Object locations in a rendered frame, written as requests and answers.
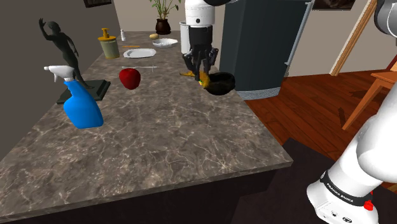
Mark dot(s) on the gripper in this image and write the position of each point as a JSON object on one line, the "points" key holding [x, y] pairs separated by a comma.
{"points": [[201, 37]]}

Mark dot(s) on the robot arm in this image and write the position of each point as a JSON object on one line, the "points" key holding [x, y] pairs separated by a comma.
{"points": [[366, 155]]}

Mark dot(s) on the yellow banana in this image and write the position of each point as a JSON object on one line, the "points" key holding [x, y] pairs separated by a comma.
{"points": [[203, 79]]}

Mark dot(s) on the black bowl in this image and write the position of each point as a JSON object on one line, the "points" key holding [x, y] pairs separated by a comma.
{"points": [[221, 85]]}

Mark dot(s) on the white shallow bowl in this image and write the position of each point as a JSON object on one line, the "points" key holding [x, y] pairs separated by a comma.
{"points": [[165, 42]]}

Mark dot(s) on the potted green plant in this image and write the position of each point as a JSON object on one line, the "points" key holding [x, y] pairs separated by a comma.
{"points": [[163, 24]]}

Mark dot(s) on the brown potato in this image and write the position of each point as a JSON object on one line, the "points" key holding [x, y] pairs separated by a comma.
{"points": [[153, 36]]}

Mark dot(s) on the dark grey refrigerator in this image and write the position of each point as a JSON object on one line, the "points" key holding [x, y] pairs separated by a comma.
{"points": [[260, 46]]}

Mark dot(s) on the silver fork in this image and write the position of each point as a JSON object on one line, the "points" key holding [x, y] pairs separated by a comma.
{"points": [[139, 67]]}

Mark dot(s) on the white octagonal plate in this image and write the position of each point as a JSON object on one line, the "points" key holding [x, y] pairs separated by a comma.
{"points": [[139, 53]]}

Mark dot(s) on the orange pencil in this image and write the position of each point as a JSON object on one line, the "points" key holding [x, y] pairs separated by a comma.
{"points": [[130, 46]]}

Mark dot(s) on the red apple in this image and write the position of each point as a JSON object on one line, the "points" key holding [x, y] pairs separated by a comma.
{"points": [[130, 78]]}

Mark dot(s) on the small white shaker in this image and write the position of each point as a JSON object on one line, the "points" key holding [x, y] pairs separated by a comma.
{"points": [[123, 35]]}

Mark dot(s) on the olive soap dispenser yellow pump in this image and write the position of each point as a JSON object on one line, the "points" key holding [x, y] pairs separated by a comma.
{"points": [[109, 46]]}

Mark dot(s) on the blue spray bottle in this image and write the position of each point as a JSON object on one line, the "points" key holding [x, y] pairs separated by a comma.
{"points": [[81, 107]]}

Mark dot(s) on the dark human figure statue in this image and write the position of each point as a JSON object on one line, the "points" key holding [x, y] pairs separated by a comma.
{"points": [[63, 43]]}

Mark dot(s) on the leaning wooden beam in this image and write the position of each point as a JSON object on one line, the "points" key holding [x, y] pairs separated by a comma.
{"points": [[352, 40]]}

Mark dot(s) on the dark framed wall picture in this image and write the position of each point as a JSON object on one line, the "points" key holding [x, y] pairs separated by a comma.
{"points": [[96, 2]]}

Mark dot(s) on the brown wall picture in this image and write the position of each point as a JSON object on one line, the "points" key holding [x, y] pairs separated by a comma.
{"points": [[333, 3]]}

